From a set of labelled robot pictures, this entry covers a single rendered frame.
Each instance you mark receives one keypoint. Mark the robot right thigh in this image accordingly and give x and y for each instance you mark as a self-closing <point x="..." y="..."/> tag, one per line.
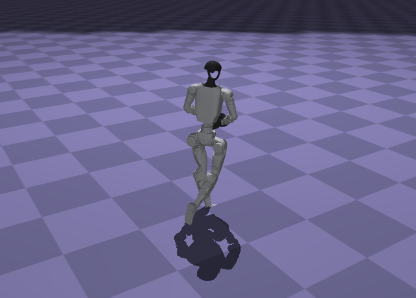
<point x="219" y="147"/>

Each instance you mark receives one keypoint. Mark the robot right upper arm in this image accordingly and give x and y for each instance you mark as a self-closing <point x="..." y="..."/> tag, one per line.
<point x="227" y="95"/>

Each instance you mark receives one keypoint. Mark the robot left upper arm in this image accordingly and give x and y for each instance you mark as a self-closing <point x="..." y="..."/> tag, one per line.
<point x="190" y="98"/>

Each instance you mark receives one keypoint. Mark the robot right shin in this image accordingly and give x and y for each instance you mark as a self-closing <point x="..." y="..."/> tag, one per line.
<point x="205" y="190"/>

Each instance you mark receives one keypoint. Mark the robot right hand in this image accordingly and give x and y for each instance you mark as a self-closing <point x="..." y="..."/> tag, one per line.
<point x="217" y="124"/>

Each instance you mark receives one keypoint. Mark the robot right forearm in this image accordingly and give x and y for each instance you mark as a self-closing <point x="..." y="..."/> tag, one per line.
<point x="225" y="121"/>

